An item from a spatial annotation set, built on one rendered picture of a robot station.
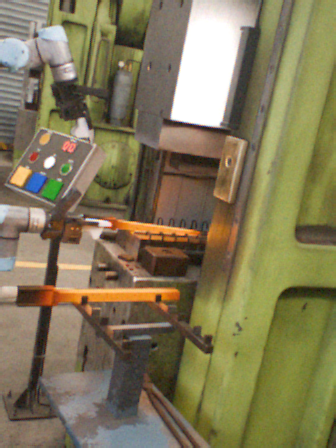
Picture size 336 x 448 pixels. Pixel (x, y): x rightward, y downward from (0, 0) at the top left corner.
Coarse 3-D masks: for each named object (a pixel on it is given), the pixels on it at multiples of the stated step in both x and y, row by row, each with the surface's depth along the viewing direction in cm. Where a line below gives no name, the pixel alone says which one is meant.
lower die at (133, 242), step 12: (120, 240) 193; (132, 240) 183; (144, 240) 178; (156, 240) 180; (168, 240) 182; (180, 240) 185; (192, 240) 188; (204, 240) 191; (132, 252) 182; (192, 264) 188
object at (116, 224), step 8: (88, 216) 176; (96, 216) 178; (112, 224) 179; (120, 224) 180; (128, 224) 181; (136, 224) 183; (144, 224) 185; (152, 232) 186; (168, 232) 188; (176, 232) 189; (184, 232) 190; (192, 232) 192
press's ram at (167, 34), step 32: (160, 0) 177; (192, 0) 157; (224, 0) 161; (256, 0) 164; (160, 32) 175; (192, 32) 160; (224, 32) 163; (160, 64) 174; (192, 64) 162; (224, 64) 166; (160, 96) 172; (192, 96) 165; (224, 96) 169; (224, 128) 172
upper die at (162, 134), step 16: (144, 112) 182; (144, 128) 181; (160, 128) 170; (176, 128) 172; (192, 128) 174; (208, 128) 176; (160, 144) 171; (176, 144) 173; (192, 144) 175; (208, 144) 177; (224, 144) 180
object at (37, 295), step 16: (32, 288) 136; (48, 288) 138; (80, 288) 144; (96, 288) 146; (112, 288) 149; (128, 288) 151; (144, 288) 153; (160, 288) 156; (16, 304) 135; (32, 304) 136; (48, 304) 138
